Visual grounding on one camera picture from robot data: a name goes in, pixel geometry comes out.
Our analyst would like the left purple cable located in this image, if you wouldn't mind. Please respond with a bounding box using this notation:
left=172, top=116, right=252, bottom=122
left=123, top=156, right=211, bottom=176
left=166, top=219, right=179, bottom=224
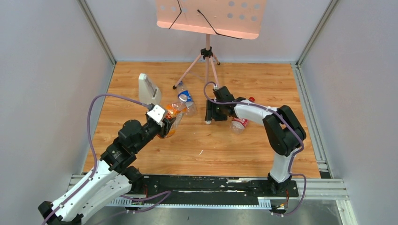
left=42, top=93, right=153, bottom=225

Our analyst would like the white wedge stand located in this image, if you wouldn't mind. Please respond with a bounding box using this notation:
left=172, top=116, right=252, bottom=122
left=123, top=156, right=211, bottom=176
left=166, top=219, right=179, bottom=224
left=138, top=73, right=162, bottom=105

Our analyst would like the orange label tea bottle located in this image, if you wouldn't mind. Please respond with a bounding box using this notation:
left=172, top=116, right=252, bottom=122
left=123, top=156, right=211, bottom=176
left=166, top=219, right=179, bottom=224
left=158, top=101, right=186, bottom=139

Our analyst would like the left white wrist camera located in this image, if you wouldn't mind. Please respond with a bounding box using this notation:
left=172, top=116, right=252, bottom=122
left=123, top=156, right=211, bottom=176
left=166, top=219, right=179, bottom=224
left=146, top=104, right=167, bottom=127

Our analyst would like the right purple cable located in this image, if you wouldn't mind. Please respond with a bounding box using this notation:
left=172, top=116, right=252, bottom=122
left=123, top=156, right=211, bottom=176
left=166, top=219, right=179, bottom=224
left=203, top=82, right=307, bottom=217

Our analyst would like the blue label pepsi bottle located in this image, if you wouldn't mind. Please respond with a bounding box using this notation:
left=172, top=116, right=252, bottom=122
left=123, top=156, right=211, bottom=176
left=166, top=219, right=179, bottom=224
left=176, top=82, right=197, bottom=116

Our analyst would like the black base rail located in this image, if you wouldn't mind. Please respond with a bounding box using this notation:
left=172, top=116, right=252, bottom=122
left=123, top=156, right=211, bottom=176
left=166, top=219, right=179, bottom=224
left=129, top=175, right=299, bottom=205

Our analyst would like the red cap water bottle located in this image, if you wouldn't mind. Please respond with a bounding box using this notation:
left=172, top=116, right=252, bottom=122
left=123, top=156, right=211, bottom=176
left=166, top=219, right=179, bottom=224
left=230, top=97, right=256, bottom=135

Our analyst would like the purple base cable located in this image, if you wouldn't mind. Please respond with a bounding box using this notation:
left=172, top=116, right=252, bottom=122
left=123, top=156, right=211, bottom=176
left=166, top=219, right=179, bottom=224
left=93, top=190, right=172, bottom=225

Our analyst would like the pink music stand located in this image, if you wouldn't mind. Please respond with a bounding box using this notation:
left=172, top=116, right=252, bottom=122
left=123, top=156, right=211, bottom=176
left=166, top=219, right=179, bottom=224
left=155, top=0, right=267, bottom=89

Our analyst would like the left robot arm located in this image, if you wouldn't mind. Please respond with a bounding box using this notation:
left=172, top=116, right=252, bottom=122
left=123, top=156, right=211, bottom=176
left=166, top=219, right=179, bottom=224
left=38, top=114, right=183, bottom=225

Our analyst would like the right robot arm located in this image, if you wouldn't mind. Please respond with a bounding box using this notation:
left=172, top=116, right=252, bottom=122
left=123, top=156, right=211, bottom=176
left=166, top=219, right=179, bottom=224
left=205, top=86, right=306, bottom=196

